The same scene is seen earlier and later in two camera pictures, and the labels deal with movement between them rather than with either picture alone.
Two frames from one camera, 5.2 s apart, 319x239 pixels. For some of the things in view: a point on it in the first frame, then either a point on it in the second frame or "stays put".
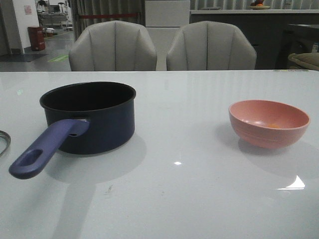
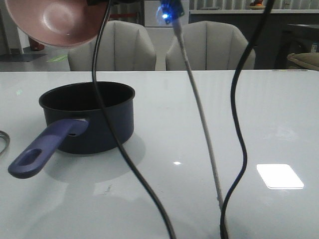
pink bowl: (268, 124) → (59, 23)
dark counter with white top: (274, 34) stays put
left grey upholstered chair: (113, 46) stays put
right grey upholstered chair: (208, 46) stays put
